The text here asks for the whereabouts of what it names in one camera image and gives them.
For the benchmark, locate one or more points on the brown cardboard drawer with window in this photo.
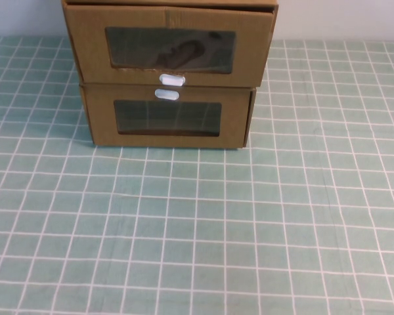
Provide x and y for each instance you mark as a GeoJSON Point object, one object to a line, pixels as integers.
{"type": "Point", "coordinates": [85, 39]}

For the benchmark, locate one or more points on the brown cardboard windowed shoe box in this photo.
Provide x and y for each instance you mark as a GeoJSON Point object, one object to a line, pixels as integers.
{"type": "Point", "coordinates": [98, 131]}

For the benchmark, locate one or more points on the green checked tablecloth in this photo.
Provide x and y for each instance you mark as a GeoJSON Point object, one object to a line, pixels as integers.
{"type": "Point", "coordinates": [197, 229]}

